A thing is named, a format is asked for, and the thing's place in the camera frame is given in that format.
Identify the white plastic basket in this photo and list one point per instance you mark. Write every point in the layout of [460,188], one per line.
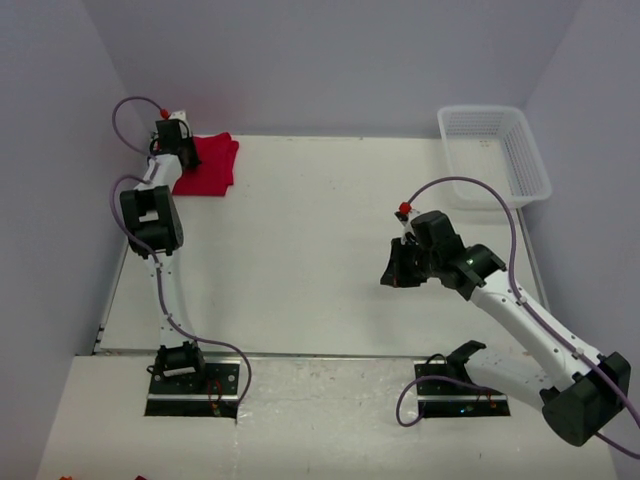
[494,144]

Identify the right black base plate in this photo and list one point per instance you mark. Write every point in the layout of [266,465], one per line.
[441,399]

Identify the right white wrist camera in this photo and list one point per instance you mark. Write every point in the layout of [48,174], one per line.
[406,213]

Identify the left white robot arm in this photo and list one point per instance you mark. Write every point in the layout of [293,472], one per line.
[150,220]

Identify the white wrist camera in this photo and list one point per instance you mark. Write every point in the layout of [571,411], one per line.
[174,115]
[406,213]

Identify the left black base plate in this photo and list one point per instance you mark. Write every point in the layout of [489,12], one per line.
[211,394]

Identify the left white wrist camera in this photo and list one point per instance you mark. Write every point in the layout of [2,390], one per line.
[174,115]

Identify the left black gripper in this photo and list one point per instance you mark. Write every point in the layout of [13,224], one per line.
[187,153]

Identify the red t shirt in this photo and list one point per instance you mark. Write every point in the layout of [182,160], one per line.
[215,174]

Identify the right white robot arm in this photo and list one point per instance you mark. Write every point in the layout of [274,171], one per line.
[577,389]

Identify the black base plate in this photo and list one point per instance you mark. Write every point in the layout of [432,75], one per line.
[441,399]
[211,394]

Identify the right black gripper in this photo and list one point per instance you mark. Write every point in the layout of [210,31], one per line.
[400,262]

